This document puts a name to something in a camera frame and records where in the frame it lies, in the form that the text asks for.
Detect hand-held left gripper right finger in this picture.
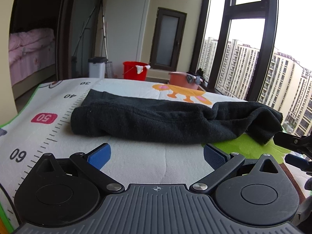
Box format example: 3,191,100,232
189,143,283,195

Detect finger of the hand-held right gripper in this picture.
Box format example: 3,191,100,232
272,131,312,154
285,153,312,175

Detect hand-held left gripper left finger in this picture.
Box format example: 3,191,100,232
29,143,125,195

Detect black fleece pants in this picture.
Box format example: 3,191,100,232
71,89,284,146

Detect printed play mat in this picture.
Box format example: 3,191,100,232
0,78,308,234

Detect grey rag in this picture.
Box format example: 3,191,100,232
186,75,202,85

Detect pink plastic basin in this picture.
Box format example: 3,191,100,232
168,72,200,91

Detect black cloth bundle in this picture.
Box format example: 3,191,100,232
188,68,208,79

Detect apartment buildings outside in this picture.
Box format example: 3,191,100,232
197,36,312,137

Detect white bin with black lid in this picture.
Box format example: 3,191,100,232
88,57,108,79

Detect metal pole mop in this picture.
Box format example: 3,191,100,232
99,2,114,78

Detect red plastic bucket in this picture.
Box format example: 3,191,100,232
122,61,149,81

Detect dark pole cleaning tool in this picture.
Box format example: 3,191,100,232
71,4,103,79

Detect white rag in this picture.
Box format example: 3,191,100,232
135,65,151,75

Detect dark framed frosted window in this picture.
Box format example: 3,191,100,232
149,7,188,71

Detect pink bed quilt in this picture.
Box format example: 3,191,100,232
8,28,56,86

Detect large black window frame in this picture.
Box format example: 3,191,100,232
194,0,280,103

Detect dark sliding door frame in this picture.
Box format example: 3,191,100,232
56,0,84,81

